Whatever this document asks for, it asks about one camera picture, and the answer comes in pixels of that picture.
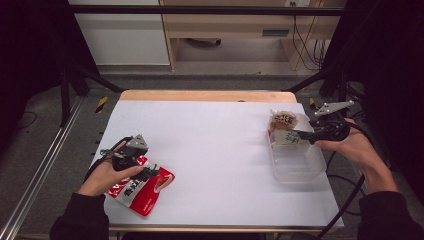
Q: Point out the person's left hand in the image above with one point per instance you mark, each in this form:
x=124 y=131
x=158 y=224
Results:
x=107 y=178

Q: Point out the black horizontal frame bar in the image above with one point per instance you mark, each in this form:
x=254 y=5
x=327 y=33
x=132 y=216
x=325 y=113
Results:
x=200 y=10

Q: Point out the white paper sheet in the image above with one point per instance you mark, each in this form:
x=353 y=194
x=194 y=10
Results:
x=213 y=150

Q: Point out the person's right hand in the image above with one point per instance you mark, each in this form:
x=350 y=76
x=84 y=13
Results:
x=351 y=146

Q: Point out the small beige spouted food pouch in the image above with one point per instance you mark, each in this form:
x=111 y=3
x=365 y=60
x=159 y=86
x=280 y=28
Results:
x=282 y=120

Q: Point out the yellow and black tape strip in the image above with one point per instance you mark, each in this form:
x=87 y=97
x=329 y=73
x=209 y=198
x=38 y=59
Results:
x=312 y=103
x=101 y=104

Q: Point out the beige food packet green label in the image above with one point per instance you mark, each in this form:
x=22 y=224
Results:
x=287 y=137

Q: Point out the black metal stand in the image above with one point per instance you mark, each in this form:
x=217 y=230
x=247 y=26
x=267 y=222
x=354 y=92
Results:
x=333 y=83
x=76 y=83

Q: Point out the dark curtain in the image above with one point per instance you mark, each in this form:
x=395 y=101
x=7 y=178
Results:
x=390 y=83
x=30 y=60

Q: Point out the wooden table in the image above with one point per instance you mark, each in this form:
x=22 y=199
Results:
x=206 y=95

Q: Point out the clear plastic container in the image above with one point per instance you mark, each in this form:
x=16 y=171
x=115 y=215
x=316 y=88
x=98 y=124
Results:
x=296 y=156

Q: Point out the white cabinet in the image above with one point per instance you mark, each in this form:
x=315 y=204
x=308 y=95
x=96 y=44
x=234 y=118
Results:
x=123 y=36

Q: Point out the red and white food packet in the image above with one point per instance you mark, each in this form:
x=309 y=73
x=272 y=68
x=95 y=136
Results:
x=141 y=191

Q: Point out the light wooden desk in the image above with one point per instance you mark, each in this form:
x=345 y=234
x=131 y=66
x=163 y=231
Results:
x=233 y=30

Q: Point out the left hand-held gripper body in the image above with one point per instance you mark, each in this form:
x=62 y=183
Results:
x=128 y=154

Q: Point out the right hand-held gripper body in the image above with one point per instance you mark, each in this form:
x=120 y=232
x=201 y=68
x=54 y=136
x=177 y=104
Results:
x=331 y=126

